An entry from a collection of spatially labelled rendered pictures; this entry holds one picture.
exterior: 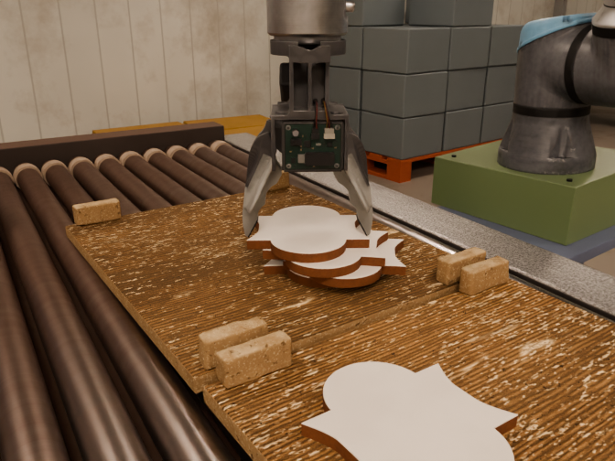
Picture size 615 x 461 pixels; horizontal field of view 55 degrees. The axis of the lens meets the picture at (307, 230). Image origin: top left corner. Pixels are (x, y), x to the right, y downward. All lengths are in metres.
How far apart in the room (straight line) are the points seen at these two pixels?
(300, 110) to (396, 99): 3.76
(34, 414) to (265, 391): 0.17
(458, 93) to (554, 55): 3.74
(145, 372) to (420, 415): 0.23
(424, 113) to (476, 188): 3.40
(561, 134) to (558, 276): 0.32
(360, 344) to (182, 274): 0.23
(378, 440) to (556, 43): 0.71
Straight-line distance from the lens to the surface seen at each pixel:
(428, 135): 4.50
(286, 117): 0.54
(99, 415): 0.49
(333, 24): 0.55
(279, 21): 0.55
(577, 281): 0.73
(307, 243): 0.60
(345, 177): 0.62
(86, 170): 1.18
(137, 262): 0.69
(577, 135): 1.00
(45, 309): 0.66
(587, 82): 0.94
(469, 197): 1.04
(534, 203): 0.97
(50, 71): 4.12
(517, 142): 1.00
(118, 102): 4.27
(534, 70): 0.99
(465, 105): 4.78
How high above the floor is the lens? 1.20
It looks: 21 degrees down
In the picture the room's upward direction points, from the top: straight up
